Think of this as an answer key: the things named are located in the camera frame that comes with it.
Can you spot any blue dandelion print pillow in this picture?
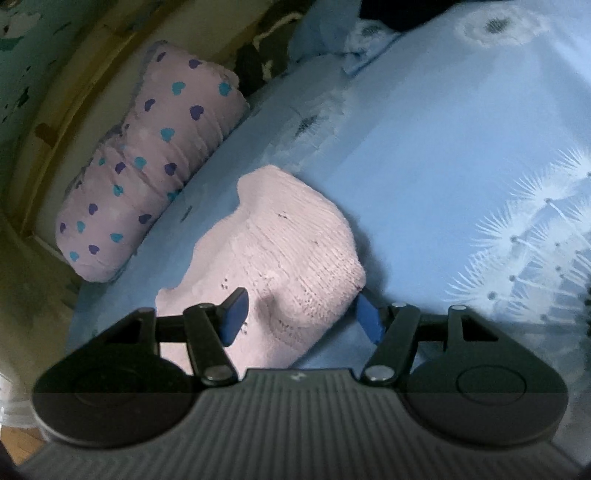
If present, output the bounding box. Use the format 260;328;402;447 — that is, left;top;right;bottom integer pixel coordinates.
291;0;403;75

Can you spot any black cloth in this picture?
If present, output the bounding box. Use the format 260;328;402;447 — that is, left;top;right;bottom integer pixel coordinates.
359;0;446;34

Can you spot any wooden bed frame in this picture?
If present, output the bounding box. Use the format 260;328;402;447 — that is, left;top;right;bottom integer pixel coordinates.
7;0;264;243

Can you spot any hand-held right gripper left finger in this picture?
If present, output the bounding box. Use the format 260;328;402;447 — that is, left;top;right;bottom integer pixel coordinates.
87;287;250;387

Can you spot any pink knitted sweater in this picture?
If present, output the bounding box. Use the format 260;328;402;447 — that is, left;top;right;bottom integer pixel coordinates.
156;165;368;370

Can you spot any camouflage cloth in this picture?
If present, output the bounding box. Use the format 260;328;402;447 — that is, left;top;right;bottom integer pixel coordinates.
235;11;303;95

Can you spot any pink heart print pillow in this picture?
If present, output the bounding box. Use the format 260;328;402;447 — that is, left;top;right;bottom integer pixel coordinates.
55;41;251;283

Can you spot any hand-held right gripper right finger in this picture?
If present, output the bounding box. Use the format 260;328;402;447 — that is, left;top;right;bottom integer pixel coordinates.
355;292;511;387

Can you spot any blue dandelion print bed sheet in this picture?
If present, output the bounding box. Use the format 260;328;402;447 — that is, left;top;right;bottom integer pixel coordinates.
67;0;591;462

